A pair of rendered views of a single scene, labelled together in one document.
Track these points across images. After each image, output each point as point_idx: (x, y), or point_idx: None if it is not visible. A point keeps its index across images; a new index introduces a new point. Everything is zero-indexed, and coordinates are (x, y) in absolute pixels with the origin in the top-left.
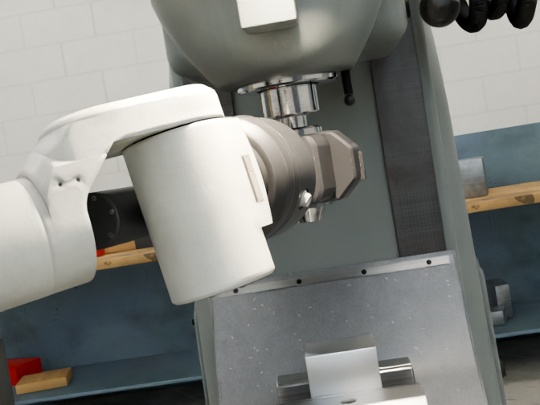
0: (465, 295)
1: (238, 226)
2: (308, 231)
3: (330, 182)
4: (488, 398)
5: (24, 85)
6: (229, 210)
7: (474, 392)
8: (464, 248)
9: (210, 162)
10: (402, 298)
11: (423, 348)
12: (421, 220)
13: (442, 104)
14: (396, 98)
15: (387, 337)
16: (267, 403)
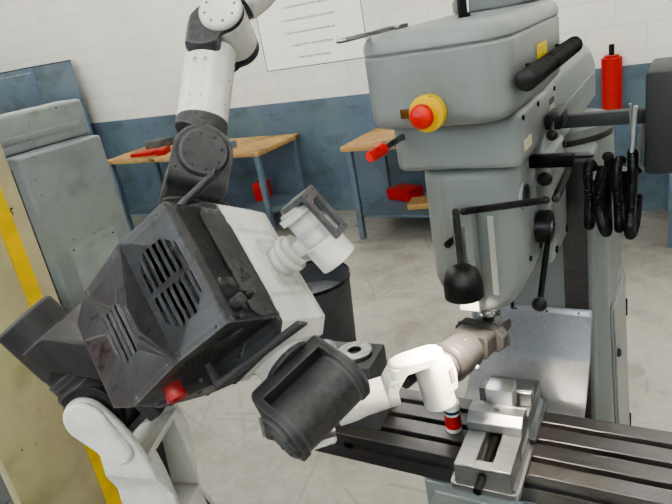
0: (597, 327)
1: (443, 395)
2: (523, 287)
3: (493, 349)
4: (602, 371)
5: (422, 6)
6: (440, 391)
7: (583, 378)
8: (600, 307)
9: (436, 378)
10: (562, 327)
11: (566, 352)
12: (578, 294)
13: (599, 241)
14: (573, 239)
15: (551, 343)
16: (492, 358)
